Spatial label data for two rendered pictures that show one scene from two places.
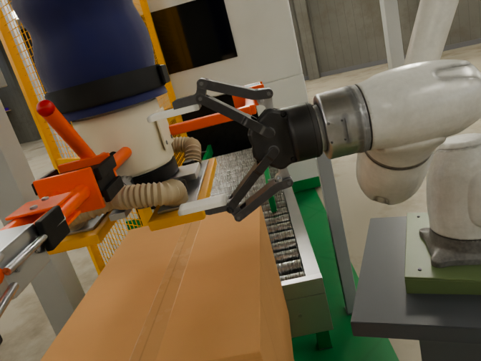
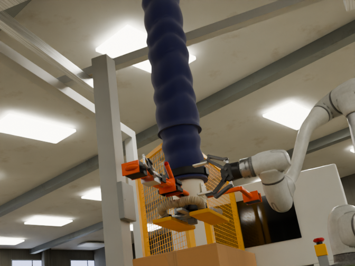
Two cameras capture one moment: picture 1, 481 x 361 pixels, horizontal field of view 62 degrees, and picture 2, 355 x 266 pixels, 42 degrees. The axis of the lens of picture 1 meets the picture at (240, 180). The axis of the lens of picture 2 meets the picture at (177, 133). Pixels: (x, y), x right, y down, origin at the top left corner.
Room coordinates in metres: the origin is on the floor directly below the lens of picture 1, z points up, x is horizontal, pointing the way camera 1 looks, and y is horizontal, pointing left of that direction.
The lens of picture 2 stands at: (-1.44, -0.34, 0.65)
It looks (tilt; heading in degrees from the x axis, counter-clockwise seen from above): 22 degrees up; 14
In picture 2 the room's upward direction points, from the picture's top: 8 degrees counter-clockwise
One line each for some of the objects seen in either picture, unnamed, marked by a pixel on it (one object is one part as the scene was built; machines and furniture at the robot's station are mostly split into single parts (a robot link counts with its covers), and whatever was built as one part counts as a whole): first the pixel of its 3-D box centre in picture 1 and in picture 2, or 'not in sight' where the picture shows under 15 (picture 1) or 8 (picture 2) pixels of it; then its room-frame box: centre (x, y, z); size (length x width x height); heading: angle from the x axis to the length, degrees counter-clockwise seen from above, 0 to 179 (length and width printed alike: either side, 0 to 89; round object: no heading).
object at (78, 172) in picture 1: (80, 185); (170, 187); (0.57, 0.23, 1.24); 0.10 x 0.08 x 0.06; 85
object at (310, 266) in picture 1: (286, 188); not in sight; (2.32, -0.26, 0.50); 2.31 x 0.05 x 0.19; 175
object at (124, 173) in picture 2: not in sight; (134, 170); (0.23, 0.26, 1.24); 0.08 x 0.07 x 0.05; 175
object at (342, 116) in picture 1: (337, 123); (247, 168); (0.53, -0.15, 1.24); 0.09 x 0.06 x 0.09; 175
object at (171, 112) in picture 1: (175, 112); (200, 164); (0.54, 0.06, 1.31); 0.07 x 0.03 x 0.01; 85
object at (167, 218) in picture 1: (187, 181); (209, 214); (0.81, 0.11, 1.13); 0.34 x 0.10 x 0.05; 175
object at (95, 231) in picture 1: (101, 201); (174, 221); (0.83, 0.30, 1.13); 0.34 x 0.10 x 0.05; 175
